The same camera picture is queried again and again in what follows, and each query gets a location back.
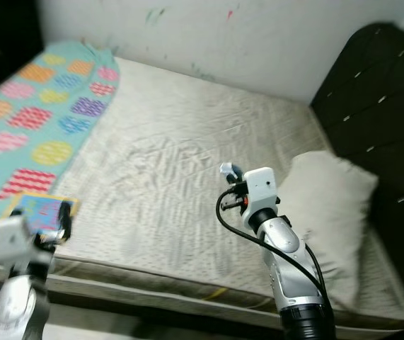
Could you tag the black tufted headboard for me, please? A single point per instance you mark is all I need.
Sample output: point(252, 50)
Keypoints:
point(378, 99)

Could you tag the colourful children's book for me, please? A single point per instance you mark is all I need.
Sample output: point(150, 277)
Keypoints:
point(42, 209)

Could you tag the teal blanket with hearts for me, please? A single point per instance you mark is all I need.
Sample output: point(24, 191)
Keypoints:
point(39, 120)

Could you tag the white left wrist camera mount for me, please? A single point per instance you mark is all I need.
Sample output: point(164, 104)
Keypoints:
point(7, 241)

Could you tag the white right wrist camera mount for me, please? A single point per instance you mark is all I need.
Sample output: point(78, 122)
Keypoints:
point(260, 188)

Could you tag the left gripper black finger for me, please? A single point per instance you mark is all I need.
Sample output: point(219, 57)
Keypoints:
point(66, 221)

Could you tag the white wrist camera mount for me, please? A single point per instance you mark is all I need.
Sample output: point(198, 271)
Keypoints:
point(260, 188)
point(7, 241)

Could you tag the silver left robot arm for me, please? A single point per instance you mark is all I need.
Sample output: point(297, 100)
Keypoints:
point(21, 308)

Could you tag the white printed pillow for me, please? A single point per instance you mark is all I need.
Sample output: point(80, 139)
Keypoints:
point(329, 205)

